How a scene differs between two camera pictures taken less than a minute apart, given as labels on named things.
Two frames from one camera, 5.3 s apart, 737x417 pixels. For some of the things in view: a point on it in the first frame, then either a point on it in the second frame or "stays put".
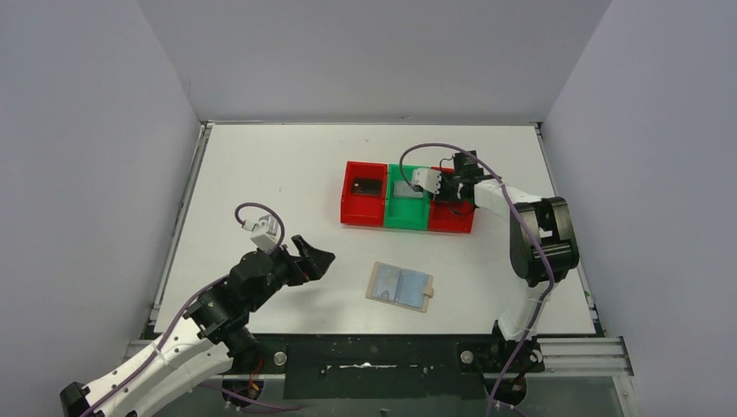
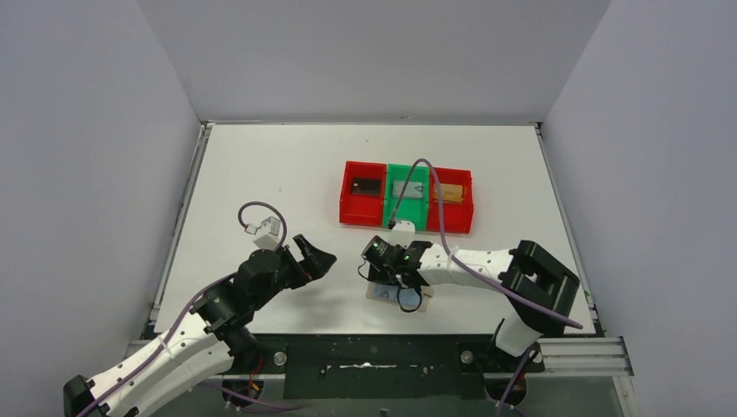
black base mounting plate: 378,366 stays put
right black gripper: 442,194 → 380,274
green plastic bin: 406,208 stays put
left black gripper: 295,265 stays put
